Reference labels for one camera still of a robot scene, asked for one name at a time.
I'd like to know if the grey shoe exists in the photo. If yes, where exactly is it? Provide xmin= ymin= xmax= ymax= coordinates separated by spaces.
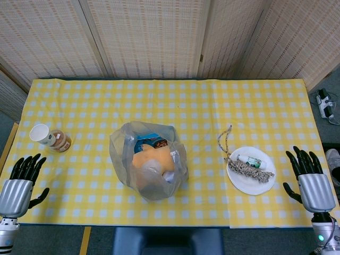
xmin=325 ymin=148 xmax=340 ymax=184

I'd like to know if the braided speckled rope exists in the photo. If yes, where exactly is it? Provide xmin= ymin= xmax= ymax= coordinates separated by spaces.
xmin=217 ymin=124 xmax=276 ymax=184

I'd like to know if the woven bamboo screen panel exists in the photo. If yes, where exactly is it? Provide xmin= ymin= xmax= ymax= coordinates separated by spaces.
xmin=0 ymin=66 xmax=30 ymax=115
xmin=79 ymin=0 xmax=215 ymax=79
xmin=198 ymin=0 xmax=273 ymax=80
xmin=239 ymin=0 xmax=340 ymax=92
xmin=0 ymin=0 xmax=108 ymax=80

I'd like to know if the blue printed snack package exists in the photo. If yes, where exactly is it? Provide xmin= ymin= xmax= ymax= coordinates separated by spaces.
xmin=134 ymin=135 xmax=169 ymax=155

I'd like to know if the orange soft item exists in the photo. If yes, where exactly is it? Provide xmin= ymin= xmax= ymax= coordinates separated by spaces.
xmin=132 ymin=145 xmax=176 ymax=176

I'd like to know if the brown spice jar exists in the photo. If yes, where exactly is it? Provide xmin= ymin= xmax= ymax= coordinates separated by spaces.
xmin=49 ymin=129 xmax=73 ymax=154

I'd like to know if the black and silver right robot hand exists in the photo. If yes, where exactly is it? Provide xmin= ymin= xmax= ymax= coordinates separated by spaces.
xmin=283 ymin=146 xmax=336 ymax=213

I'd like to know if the translucent plastic bag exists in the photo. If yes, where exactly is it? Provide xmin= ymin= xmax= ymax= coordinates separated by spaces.
xmin=109 ymin=121 xmax=190 ymax=204

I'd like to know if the yellow white checkered tablecloth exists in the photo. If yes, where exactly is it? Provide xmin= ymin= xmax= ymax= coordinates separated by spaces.
xmin=0 ymin=79 xmax=338 ymax=229

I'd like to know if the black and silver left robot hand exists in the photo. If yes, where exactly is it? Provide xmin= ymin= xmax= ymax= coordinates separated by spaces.
xmin=0 ymin=153 xmax=50 ymax=218

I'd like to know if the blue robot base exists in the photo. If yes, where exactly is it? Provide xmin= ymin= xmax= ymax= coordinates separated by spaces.
xmin=112 ymin=227 xmax=225 ymax=255

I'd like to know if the white paper plate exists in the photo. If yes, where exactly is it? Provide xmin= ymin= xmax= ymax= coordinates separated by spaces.
xmin=226 ymin=146 xmax=277 ymax=196

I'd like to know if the white power strip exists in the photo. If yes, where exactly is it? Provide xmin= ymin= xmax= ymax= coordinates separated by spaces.
xmin=316 ymin=89 xmax=336 ymax=119

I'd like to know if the white paper cup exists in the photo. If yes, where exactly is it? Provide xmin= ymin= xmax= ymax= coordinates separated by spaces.
xmin=29 ymin=123 xmax=58 ymax=149

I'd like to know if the small white green-labelled bottle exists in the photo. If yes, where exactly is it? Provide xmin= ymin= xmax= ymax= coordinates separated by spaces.
xmin=236 ymin=154 xmax=267 ymax=170

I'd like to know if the yellow floor tape strip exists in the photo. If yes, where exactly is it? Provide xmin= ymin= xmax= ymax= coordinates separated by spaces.
xmin=79 ymin=226 xmax=92 ymax=255
xmin=0 ymin=122 xmax=19 ymax=171

